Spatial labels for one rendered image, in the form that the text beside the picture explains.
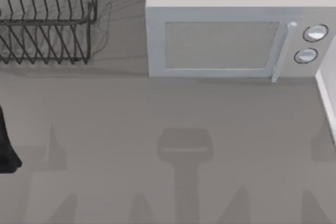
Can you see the microwave oven door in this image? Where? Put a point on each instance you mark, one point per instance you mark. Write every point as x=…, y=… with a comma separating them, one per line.
x=221, y=45

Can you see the small white microwave knob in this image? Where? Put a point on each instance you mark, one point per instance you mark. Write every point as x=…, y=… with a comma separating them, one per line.
x=305, y=55

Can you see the large white microwave knob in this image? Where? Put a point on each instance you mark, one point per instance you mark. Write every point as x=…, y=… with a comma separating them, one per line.
x=315, y=32

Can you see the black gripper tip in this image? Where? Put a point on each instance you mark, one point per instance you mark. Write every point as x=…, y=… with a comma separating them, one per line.
x=5, y=150

